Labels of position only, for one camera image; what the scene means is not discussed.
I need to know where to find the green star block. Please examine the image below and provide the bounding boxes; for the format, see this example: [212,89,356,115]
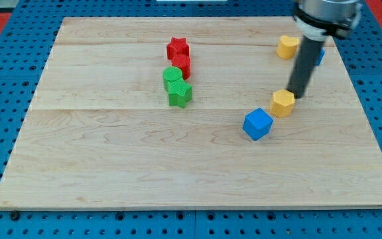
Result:
[166,78,192,108]

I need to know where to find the red star block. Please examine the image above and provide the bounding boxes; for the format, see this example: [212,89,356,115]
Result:
[166,37,190,60]

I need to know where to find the blue triangle block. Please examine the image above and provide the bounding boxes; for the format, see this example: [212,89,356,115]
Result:
[316,48,326,66]

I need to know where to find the green cylinder block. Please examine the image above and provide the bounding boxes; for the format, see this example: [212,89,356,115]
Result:
[162,66,182,91]

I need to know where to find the red cylinder block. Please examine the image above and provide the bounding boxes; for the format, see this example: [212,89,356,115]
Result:
[171,54,191,80]

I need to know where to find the wooden board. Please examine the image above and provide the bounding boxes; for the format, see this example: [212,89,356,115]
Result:
[0,17,382,211]

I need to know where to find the blue cube block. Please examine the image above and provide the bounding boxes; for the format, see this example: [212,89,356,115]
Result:
[242,108,274,141]

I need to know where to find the yellow hexagon block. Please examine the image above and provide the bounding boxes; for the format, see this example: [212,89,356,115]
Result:
[269,89,295,118]

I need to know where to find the yellow heart block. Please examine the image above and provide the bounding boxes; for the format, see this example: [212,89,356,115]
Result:
[277,35,300,60]

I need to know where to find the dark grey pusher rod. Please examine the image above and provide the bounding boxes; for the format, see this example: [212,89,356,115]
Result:
[286,37,324,99]

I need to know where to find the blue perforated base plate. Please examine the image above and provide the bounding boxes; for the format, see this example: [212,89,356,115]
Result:
[0,0,382,238]

